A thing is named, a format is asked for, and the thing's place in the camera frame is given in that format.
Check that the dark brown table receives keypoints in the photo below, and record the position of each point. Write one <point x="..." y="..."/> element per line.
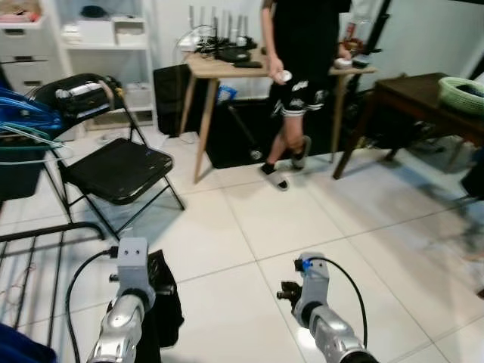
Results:
<point x="412" y="94"/>

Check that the black equipment with white parts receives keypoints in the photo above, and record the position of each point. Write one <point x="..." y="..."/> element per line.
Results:
<point x="79" y="91"/>

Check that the pale green plastic hanger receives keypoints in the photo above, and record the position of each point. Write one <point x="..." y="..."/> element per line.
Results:
<point x="45" y="140"/>

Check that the light wooden table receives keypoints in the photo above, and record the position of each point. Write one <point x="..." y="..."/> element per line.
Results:
<point x="219" y="68"/>

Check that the green plastic basket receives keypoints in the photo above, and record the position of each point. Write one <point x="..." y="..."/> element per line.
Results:
<point x="461" y="94"/>

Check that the white drawer cabinet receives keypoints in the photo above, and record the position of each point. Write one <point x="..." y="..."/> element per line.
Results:
<point x="26" y="57"/>

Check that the black metal clothes rack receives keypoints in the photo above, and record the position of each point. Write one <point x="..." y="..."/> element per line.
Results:
<point x="45" y="230"/>

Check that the person in black clothes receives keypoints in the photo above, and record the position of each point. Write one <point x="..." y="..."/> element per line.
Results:
<point x="302" y="45"/>

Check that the black rectangular box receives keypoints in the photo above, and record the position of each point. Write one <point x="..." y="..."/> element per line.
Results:
<point x="170" y="98"/>

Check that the royal blue garment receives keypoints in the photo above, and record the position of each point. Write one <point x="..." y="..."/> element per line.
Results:
<point x="23" y="348"/>

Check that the white shelf unit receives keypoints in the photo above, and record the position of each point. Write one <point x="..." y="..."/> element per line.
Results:
<point x="106" y="34"/>

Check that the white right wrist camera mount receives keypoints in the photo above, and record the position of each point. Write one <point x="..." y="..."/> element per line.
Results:
<point x="314" y="280"/>

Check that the black printed garment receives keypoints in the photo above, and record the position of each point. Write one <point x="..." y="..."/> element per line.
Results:
<point x="162" y="318"/>

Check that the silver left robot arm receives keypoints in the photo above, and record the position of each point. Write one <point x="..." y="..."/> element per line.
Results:
<point x="121" y="333"/>

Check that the black router with antennas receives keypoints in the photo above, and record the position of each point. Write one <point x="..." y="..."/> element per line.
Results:
<point x="231" y="54"/>

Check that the black folding chair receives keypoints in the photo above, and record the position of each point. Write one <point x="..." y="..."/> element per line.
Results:
<point x="117" y="170"/>

